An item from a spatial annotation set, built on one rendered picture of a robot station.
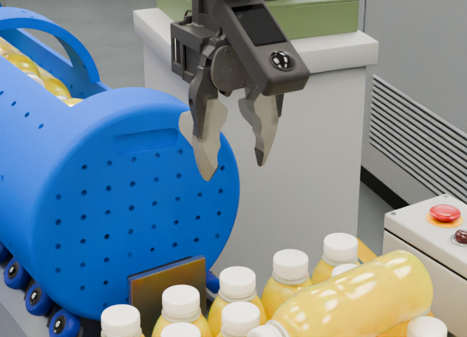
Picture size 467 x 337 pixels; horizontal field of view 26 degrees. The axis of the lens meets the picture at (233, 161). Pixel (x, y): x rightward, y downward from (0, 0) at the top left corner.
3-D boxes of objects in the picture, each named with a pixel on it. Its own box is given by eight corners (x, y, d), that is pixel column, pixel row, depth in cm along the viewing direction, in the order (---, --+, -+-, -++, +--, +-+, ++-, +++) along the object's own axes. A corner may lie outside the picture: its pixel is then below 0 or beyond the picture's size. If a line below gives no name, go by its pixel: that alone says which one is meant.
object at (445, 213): (445, 208, 121) (445, 200, 120) (466, 221, 118) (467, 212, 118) (422, 216, 119) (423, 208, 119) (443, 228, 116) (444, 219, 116)
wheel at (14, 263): (24, 253, 137) (12, 248, 135) (38, 266, 133) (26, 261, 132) (8, 282, 136) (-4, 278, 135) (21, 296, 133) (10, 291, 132)
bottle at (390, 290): (424, 240, 99) (274, 306, 89) (449, 308, 99) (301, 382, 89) (381, 249, 105) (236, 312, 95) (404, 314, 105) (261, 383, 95)
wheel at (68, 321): (71, 304, 125) (58, 299, 124) (87, 320, 122) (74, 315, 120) (53, 336, 125) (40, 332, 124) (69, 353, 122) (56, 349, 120)
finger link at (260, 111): (258, 137, 111) (240, 64, 106) (289, 156, 106) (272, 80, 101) (235, 150, 110) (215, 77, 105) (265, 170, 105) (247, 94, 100)
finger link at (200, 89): (217, 133, 102) (235, 51, 100) (226, 140, 101) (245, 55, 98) (178, 132, 99) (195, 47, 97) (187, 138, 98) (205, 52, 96)
